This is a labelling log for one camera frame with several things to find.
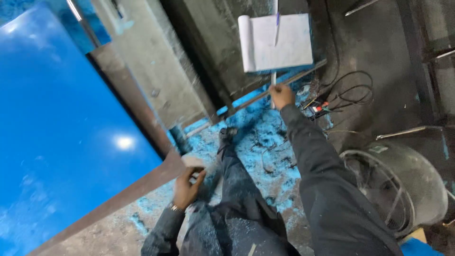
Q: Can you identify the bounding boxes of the large blue panel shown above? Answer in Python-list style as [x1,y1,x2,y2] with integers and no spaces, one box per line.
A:
[0,3,164,256]

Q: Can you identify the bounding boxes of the person's right hand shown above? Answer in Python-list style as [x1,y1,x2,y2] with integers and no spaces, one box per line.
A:
[269,84,296,111]

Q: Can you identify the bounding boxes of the brown metal frame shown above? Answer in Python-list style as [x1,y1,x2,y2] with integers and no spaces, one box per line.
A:
[28,43,187,256]

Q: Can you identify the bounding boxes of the blue and white pen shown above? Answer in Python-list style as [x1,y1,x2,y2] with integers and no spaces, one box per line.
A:
[273,0,281,47]

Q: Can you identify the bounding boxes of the person's black shoe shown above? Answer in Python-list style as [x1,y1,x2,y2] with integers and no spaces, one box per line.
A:
[217,127,239,147]

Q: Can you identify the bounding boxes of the black metal post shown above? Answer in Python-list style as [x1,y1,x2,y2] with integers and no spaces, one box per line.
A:
[396,0,443,126]

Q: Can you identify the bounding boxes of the tangle of black cables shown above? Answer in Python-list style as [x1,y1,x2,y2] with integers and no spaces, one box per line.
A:
[300,69,374,122]

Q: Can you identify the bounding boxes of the person's left hand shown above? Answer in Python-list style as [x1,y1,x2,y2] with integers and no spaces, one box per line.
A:
[173,165,207,211]

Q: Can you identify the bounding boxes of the grey metal cabinet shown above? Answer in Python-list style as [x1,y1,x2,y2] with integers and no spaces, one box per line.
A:
[90,0,221,131]

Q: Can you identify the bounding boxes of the blue cloth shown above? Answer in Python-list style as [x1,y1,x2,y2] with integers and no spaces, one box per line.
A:
[401,237,446,256]

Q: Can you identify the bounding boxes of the grey drum fan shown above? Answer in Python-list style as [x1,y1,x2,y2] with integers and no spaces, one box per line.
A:
[339,140,449,239]

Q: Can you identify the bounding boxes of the white notepad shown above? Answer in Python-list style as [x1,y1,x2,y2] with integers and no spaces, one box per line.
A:
[237,14,314,73]

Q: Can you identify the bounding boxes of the silver metal pole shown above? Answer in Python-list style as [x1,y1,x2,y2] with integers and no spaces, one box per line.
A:
[65,0,102,47]

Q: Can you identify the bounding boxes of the person's dark trousers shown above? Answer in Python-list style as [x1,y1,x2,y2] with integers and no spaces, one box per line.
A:
[179,142,310,256]

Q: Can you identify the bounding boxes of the long grey metal bar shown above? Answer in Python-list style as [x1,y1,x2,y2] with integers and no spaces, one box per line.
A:
[227,59,328,114]

